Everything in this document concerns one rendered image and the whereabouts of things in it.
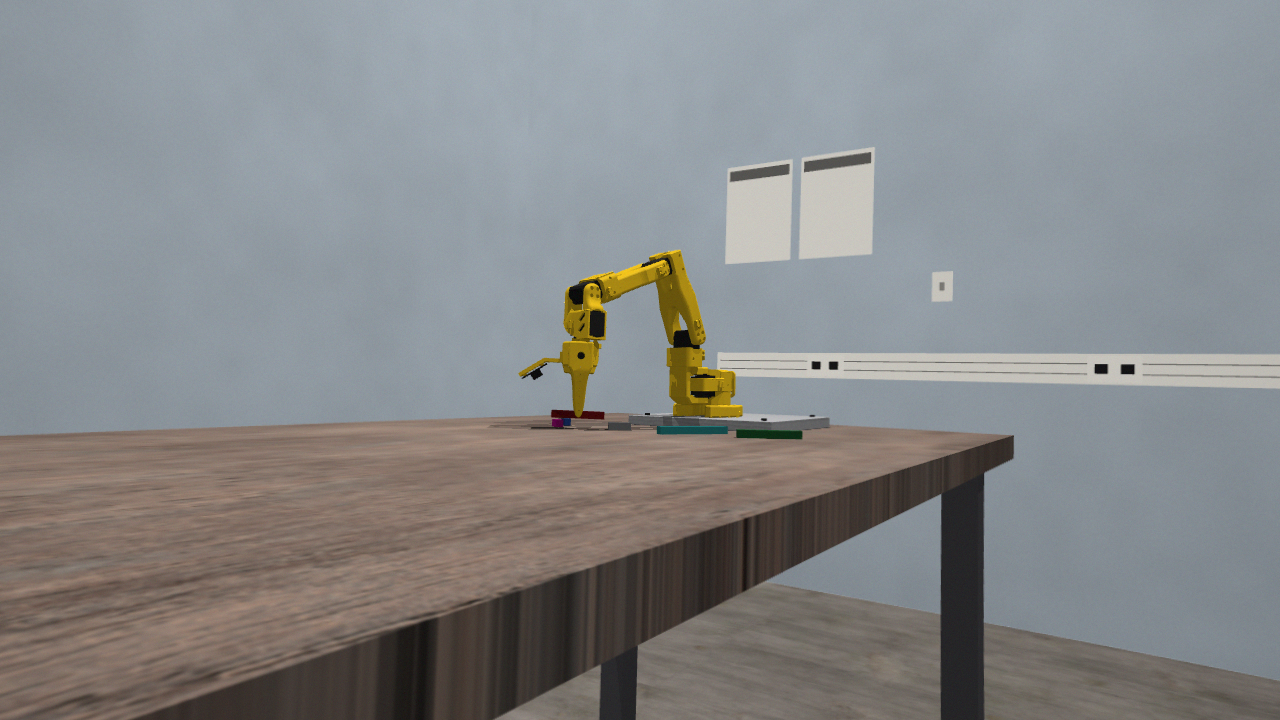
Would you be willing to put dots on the turquoise rod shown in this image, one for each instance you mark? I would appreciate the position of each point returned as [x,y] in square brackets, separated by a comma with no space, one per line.
[662,430]

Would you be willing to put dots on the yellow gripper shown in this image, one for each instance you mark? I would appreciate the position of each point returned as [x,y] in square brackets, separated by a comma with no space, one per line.
[578,359]

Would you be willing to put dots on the green rod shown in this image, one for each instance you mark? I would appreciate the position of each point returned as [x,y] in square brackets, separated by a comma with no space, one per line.
[768,434]

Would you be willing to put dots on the red rod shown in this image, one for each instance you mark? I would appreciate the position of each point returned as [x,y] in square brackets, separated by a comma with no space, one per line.
[571,414]

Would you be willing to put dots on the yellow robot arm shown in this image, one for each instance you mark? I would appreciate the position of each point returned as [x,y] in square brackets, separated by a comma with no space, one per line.
[685,359]

